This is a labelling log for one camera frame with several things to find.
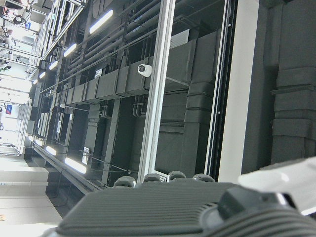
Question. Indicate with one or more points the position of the right robot hand dark ribbed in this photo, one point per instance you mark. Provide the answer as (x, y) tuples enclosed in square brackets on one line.
[(148, 209)]

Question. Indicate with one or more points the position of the grey rectangular ventilation duct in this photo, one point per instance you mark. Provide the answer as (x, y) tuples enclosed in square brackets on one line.
[(108, 86)]

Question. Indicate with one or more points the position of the large grey insulated duct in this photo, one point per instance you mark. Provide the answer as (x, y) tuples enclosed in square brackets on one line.
[(293, 98)]

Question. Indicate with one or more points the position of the white frame beam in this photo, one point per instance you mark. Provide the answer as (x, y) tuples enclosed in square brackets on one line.
[(239, 98)]

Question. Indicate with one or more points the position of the white dome security camera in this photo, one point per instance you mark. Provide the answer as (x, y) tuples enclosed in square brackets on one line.
[(144, 69)]

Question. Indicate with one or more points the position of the white vent grille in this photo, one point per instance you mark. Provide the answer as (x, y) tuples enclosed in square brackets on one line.
[(179, 38)]

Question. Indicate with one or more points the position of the aluminium profile post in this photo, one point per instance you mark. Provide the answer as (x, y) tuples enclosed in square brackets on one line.
[(158, 86)]

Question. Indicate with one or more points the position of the ceiling strip light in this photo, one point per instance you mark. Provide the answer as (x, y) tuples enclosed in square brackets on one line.
[(53, 65), (70, 49), (101, 21), (42, 75), (75, 165), (51, 150)]

